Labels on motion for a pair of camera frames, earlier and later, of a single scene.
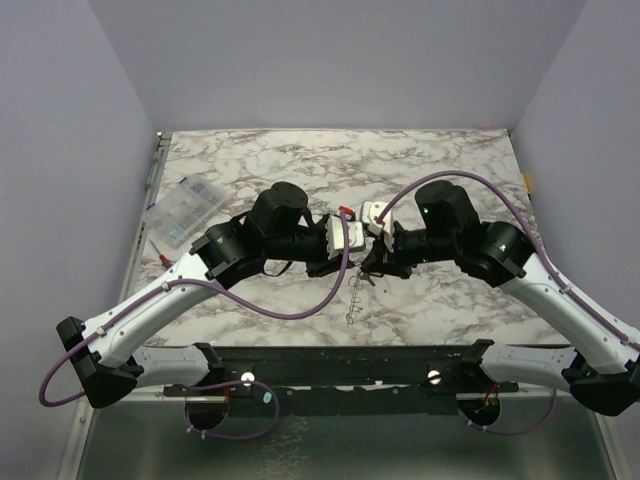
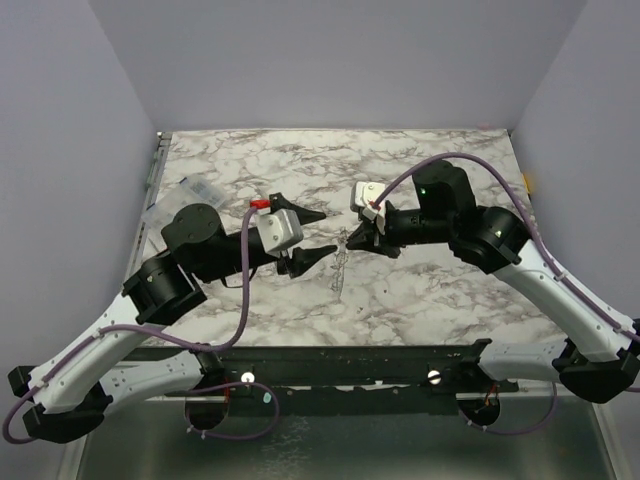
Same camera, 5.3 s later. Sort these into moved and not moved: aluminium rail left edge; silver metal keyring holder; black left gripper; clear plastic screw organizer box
Moved: silver metal keyring holder; black left gripper
Not moved: clear plastic screw organizer box; aluminium rail left edge
